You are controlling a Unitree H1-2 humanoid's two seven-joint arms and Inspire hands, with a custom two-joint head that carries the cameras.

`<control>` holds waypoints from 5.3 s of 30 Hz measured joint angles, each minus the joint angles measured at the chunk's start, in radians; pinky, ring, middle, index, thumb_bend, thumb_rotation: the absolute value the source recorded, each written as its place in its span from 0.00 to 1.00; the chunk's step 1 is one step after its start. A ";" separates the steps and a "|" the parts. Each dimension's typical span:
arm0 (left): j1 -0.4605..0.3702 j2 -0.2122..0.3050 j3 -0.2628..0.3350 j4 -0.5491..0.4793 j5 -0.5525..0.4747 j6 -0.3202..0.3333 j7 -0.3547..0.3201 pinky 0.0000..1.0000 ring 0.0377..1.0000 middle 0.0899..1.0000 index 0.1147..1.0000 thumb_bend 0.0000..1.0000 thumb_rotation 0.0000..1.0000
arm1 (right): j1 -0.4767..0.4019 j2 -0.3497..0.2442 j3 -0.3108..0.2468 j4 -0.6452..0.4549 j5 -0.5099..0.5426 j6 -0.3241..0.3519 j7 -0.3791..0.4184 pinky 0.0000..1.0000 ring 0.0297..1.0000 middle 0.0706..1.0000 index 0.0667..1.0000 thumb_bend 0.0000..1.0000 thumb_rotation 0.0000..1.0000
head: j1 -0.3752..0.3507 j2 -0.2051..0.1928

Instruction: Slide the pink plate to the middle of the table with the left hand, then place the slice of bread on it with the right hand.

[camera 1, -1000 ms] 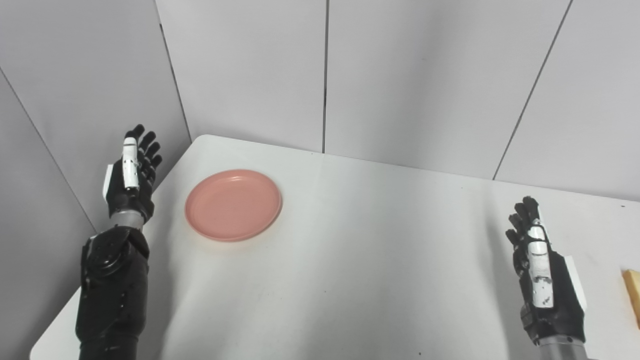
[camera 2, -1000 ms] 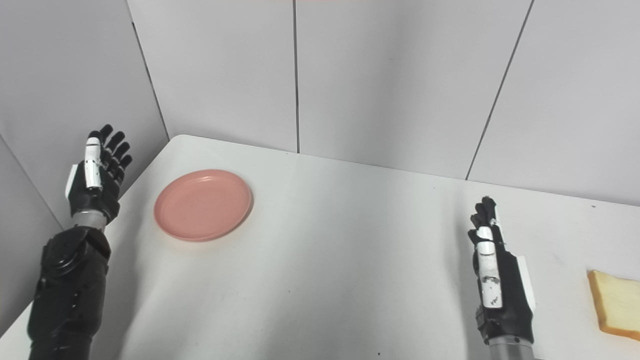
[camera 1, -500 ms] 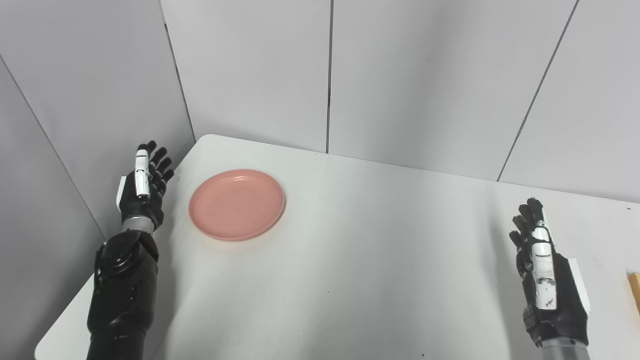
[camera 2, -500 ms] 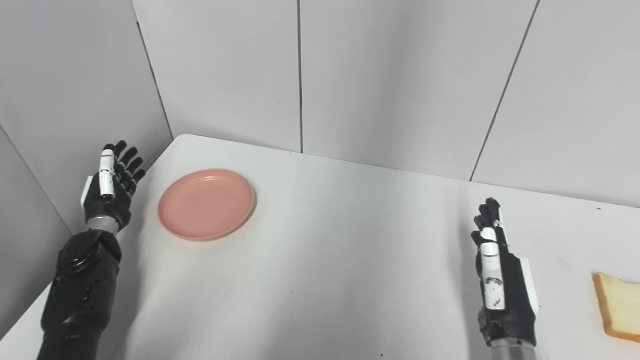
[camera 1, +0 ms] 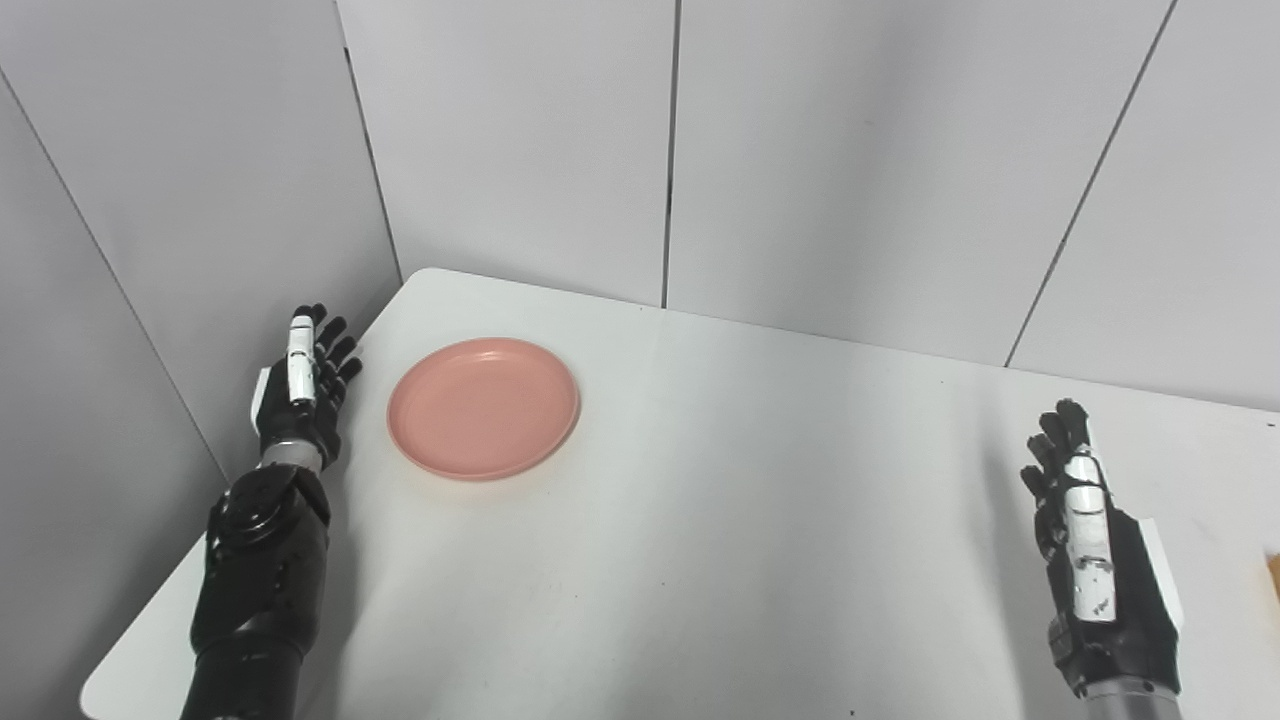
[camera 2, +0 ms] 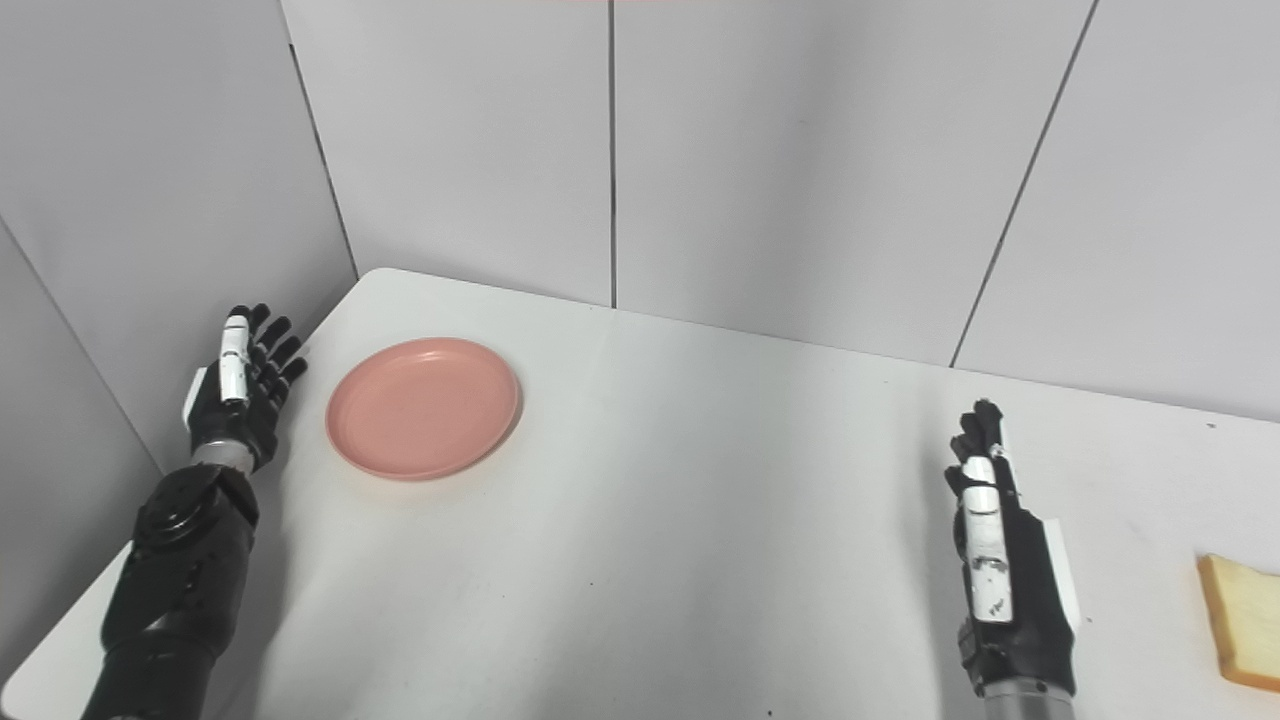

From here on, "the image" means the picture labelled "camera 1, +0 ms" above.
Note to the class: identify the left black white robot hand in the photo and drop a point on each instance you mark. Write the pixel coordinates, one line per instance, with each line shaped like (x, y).
(300, 400)

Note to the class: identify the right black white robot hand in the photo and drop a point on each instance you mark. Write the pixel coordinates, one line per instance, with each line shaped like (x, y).
(1100, 570)

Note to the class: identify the slice of white bread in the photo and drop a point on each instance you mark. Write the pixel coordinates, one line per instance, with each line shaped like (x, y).
(1274, 578)

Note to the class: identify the pink round plate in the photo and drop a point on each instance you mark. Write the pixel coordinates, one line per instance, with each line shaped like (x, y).
(484, 408)

